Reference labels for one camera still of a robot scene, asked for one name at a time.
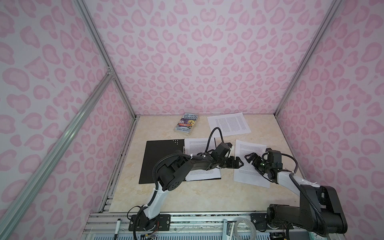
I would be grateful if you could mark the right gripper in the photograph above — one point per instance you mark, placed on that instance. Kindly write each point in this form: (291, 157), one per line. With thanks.
(253, 156)

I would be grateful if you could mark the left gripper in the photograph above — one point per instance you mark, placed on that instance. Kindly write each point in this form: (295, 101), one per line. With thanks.
(236, 165)

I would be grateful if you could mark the printed sheet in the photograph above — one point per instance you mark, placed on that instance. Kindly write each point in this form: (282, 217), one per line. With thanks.
(247, 174)
(230, 124)
(195, 146)

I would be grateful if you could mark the black A4 clip folder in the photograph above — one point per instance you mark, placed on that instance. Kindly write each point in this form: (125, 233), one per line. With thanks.
(158, 149)

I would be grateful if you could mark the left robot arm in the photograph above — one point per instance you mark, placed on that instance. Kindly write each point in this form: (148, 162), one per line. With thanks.
(171, 171)

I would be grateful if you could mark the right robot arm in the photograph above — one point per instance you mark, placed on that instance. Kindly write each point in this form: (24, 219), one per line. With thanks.
(319, 209)

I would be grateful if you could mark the colourful paperback book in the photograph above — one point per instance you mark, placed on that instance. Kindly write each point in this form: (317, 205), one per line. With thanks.
(186, 123)

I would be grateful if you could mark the clear tube coil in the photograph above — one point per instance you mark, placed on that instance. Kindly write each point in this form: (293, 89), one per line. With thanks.
(244, 224)

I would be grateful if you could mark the black white marker pen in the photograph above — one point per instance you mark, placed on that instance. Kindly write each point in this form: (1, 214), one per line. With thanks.
(117, 228)

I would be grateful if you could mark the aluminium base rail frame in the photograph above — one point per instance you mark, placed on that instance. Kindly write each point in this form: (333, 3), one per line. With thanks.
(192, 226)

